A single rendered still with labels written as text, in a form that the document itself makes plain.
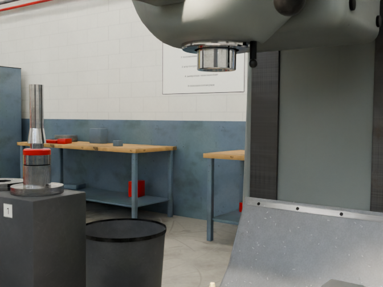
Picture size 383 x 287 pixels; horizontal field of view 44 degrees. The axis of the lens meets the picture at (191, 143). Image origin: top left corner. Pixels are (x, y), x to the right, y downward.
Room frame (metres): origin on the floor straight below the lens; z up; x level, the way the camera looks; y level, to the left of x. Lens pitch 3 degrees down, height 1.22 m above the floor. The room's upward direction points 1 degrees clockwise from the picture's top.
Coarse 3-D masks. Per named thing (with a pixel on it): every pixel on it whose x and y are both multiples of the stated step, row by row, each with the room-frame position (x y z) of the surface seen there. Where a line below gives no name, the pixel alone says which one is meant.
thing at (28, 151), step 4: (28, 148) 0.83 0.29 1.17; (44, 148) 0.83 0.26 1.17; (48, 148) 0.83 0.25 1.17; (24, 152) 0.80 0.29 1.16; (28, 152) 0.80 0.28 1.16; (32, 152) 0.80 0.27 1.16; (36, 152) 0.80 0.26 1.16; (40, 152) 0.80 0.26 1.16; (44, 152) 0.81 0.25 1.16; (48, 152) 0.81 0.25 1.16
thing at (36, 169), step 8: (24, 160) 0.80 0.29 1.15; (32, 160) 0.80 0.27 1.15; (40, 160) 0.80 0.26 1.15; (48, 160) 0.81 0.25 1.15; (24, 168) 0.81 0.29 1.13; (32, 168) 0.80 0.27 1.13; (40, 168) 0.80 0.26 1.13; (48, 168) 0.81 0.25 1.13; (24, 176) 0.81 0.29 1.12; (32, 176) 0.80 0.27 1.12; (40, 176) 0.80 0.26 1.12; (48, 176) 0.81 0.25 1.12; (24, 184) 0.81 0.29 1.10; (32, 184) 0.80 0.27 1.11; (40, 184) 0.80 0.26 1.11; (48, 184) 0.81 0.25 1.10
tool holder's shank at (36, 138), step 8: (32, 88) 0.81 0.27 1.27; (40, 88) 0.81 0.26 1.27; (32, 96) 0.81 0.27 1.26; (40, 96) 0.81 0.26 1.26; (32, 104) 0.81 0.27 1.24; (40, 104) 0.81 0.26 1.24; (32, 112) 0.81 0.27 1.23; (40, 112) 0.81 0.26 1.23; (32, 120) 0.81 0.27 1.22; (40, 120) 0.81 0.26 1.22; (32, 128) 0.81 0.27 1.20; (40, 128) 0.81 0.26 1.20; (32, 136) 0.81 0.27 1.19; (40, 136) 0.81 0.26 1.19; (32, 144) 0.81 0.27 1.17; (40, 144) 0.81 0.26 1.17
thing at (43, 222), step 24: (0, 192) 0.82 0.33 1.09; (24, 192) 0.78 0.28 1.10; (48, 192) 0.79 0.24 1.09; (72, 192) 0.82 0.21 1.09; (0, 216) 0.78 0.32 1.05; (24, 216) 0.75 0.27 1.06; (48, 216) 0.77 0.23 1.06; (72, 216) 0.81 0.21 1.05; (0, 240) 0.78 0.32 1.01; (24, 240) 0.75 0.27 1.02; (48, 240) 0.77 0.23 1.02; (72, 240) 0.81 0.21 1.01; (0, 264) 0.78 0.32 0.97; (24, 264) 0.75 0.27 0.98; (48, 264) 0.77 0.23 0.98; (72, 264) 0.81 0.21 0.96
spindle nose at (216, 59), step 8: (200, 48) 0.56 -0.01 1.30; (208, 48) 0.55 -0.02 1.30; (216, 48) 0.55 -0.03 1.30; (224, 48) 0.55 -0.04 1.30; (232, 48) 0.56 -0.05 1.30; (200, 56) 0.56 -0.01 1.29; (208, 56) 0.55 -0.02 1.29; (216, 56) 0.55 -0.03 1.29; (224, 56) 0.55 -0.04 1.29; (232, 56) 0.56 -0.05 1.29; (200, 64) 0.56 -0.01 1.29; (208, 64) 0.55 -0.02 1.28; (216, 64) 0.55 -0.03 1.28; (224, 64) 0.55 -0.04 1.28; (232, 64) 0.56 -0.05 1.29
